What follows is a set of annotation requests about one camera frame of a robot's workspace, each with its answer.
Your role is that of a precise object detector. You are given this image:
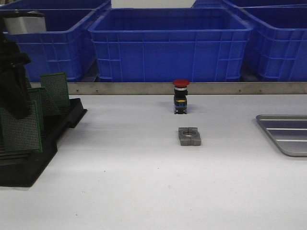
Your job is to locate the far left blue crate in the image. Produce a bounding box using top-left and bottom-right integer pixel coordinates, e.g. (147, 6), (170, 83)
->
(0, 0), (112, 10)

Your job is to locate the black slotted board rack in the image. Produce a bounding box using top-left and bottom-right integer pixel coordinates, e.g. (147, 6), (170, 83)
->
(0, 98), (87, 187)

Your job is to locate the grey metal clamp block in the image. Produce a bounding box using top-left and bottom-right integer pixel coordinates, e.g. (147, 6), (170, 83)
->
(178, 127), (201, 146)

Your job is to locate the rear right green circuit board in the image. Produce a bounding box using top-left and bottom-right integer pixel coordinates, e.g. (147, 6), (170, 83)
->
(40, 72), (70, 109)

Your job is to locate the blue plastic crate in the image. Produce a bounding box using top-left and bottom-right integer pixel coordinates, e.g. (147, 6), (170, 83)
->
(6, 9), (97, 82)
(89, 8), (252, 82)
(239, 6), (307, 82)

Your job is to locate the right blue plastic crate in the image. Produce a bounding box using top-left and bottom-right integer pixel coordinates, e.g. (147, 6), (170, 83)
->
(239, 6), (307, 82)

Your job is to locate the silver metal tray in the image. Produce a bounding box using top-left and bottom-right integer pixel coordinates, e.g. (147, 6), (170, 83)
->
(256, 115), (307, 157)

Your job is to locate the centre blue plastic crate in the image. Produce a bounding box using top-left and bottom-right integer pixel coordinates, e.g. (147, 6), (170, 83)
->
(89, 8), (252, 82)

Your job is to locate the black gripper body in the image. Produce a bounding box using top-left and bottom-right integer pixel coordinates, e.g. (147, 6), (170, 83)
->
(0, 32), (31, 79)

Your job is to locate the left blue plastic crate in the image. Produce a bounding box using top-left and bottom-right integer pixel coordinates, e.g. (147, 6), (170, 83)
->
(6, 9), (97, 82)

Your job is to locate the red emergency stop button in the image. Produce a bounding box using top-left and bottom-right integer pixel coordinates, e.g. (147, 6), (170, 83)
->
(173, 79), (190, 114)

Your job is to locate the green perforated circuit board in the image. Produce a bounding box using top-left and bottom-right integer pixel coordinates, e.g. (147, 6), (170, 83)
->
(0, 100), (43, 153)
(27, 87), (61, 116)

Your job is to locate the far right blue crate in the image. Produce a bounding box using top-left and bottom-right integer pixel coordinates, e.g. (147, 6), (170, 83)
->
(192, 0), (307, 8)

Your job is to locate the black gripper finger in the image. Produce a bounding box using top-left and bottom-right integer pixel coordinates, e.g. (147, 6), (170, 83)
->
(0, 65), (30, 118)

